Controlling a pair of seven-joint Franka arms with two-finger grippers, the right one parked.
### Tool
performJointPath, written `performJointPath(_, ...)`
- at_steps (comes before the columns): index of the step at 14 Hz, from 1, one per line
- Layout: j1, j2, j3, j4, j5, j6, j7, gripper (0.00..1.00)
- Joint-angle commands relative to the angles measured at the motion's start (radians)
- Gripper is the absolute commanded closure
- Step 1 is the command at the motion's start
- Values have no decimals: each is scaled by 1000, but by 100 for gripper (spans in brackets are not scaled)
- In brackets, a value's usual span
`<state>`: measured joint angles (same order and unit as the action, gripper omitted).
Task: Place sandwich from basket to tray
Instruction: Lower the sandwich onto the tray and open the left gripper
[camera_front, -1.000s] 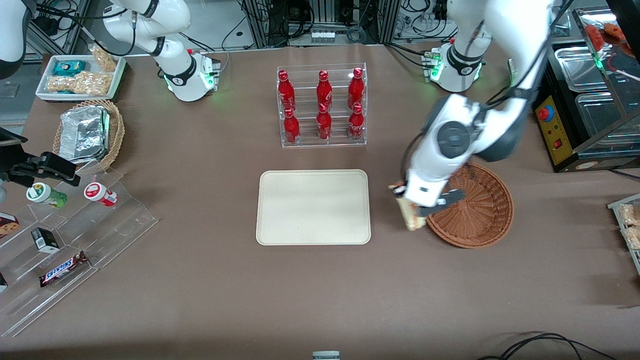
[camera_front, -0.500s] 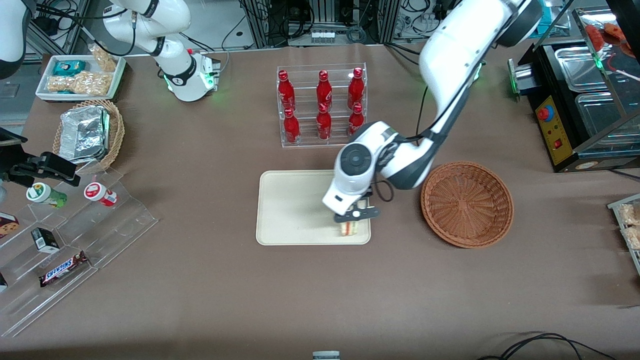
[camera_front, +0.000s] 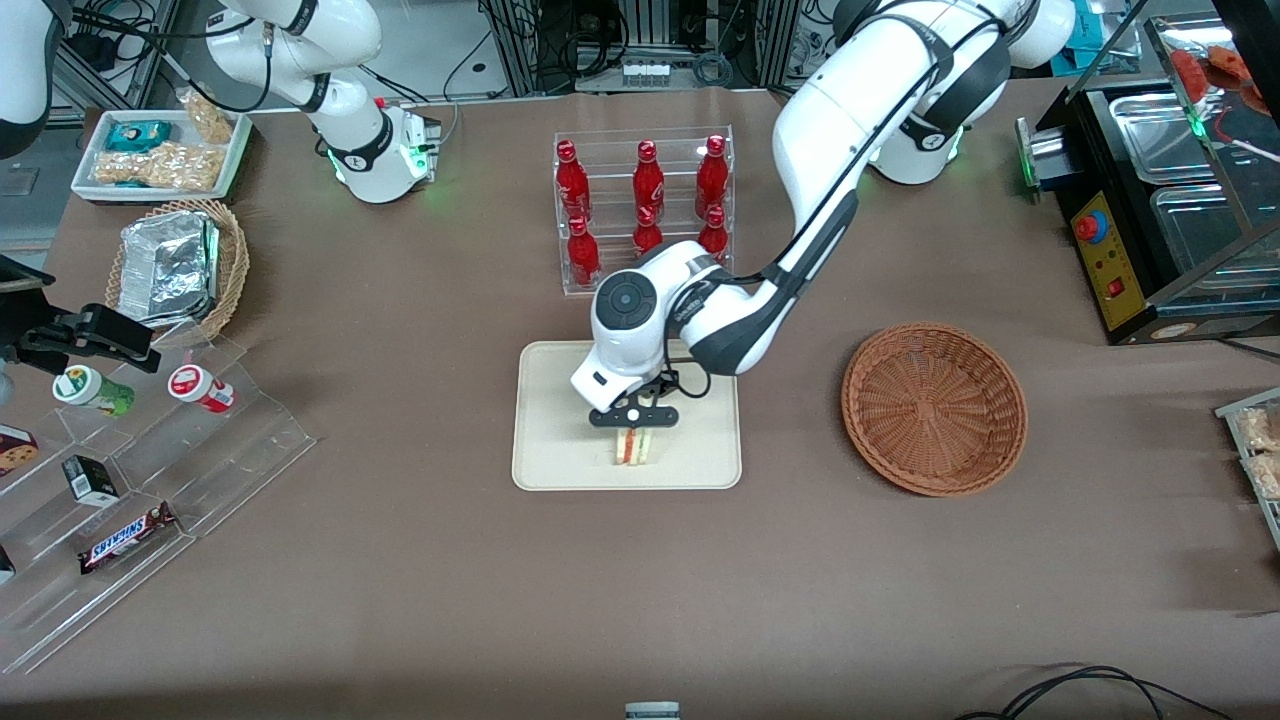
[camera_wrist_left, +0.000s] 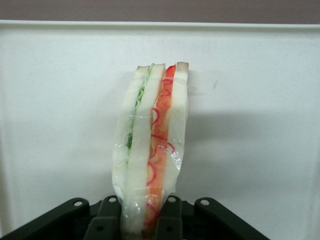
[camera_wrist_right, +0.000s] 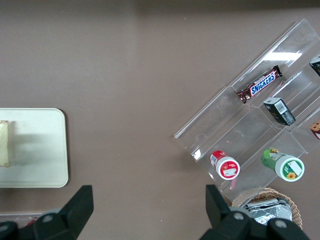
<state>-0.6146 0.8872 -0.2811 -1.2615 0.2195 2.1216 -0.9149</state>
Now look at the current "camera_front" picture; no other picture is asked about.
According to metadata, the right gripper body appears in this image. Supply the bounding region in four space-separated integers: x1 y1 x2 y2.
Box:
0 255 56 373

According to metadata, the beige plastic tray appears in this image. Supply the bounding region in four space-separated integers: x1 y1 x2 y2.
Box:
512 340 743 492

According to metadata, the white snack tray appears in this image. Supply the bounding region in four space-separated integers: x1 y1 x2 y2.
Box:
70 108 253 203
1215 388 1280 551

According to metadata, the light wicker basket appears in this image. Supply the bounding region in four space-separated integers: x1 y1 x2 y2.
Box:
105 198 250 347

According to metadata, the brown round wicker basket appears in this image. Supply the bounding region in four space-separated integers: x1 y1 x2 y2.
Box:
840 322 1029 498

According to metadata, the green and white cup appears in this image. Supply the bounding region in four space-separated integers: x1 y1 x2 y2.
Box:
52 365 136 418

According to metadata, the silver foil packet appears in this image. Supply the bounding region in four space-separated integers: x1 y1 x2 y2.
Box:
118 212 220 327

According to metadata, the red and white cup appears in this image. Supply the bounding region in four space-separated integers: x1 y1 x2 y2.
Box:
168 365 237 414

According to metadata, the cookie box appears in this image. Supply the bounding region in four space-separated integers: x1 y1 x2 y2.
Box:
0 425 40 477

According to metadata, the small black box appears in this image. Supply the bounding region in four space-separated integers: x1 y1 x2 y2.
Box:
62 455 120 507

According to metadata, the clear acrylic stepped stand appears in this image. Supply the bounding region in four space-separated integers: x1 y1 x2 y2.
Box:
0 335 317 676

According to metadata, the large bag of nut snacks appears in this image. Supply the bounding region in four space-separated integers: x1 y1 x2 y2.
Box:
93 143 223 192

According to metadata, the teal snack packet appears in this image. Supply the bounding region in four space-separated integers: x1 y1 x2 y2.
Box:
106 120 173 153

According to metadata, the snickers bar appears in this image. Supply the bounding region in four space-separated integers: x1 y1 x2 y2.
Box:
78 503 177 575

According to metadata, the clear acrylic bottle rack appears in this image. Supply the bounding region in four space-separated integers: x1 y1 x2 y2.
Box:
553 125 736 297

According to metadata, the small bag of nut snacks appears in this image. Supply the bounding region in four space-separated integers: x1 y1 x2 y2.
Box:
183 90 237 143

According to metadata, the black food warmer cabinet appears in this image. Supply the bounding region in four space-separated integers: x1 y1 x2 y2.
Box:
1015 15 1280 347

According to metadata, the steel food pan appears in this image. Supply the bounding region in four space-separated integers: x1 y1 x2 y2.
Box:
1110 95 1213 186
1150 185 1280 291

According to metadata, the teal box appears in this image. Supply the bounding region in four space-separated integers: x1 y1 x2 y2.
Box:
1062 0 1137 77

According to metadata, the red food in warmer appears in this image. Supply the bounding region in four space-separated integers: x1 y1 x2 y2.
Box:
1170 45 1253 97

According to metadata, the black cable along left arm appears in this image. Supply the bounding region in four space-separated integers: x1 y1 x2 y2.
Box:
655 0 1011 401

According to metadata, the black loose cable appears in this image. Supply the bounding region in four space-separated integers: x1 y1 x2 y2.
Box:
958 665 1237 720

